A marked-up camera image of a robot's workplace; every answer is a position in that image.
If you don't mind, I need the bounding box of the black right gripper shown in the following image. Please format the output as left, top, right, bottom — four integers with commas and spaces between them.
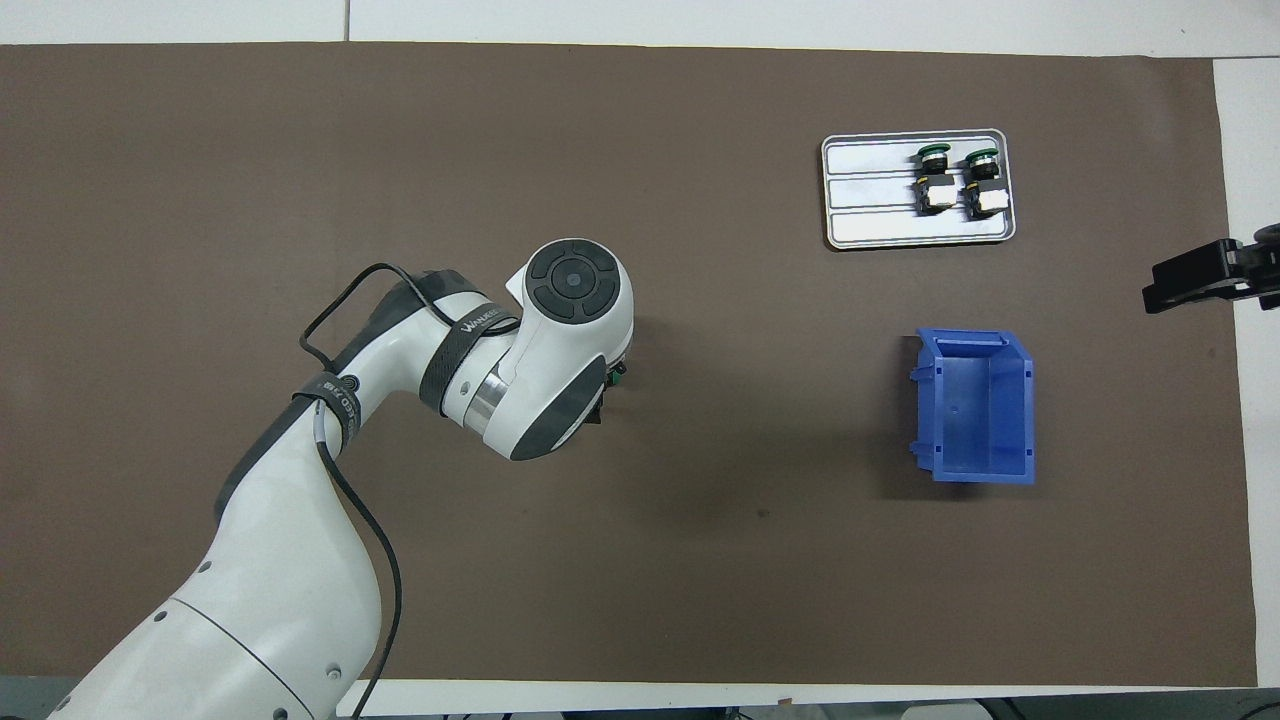
1143, 225, 1280, 314

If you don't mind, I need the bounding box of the blue plastic bin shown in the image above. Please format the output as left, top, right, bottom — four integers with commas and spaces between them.
908, 327, 1037, 486

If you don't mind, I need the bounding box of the brown table mat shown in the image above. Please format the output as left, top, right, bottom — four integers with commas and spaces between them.
0, 42, 1259, 689

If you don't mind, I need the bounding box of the grey metal tray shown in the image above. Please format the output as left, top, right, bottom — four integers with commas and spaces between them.
820, 128, 1017, 251

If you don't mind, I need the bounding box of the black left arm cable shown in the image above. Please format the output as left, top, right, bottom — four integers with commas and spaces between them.
298, 262, 521, 720

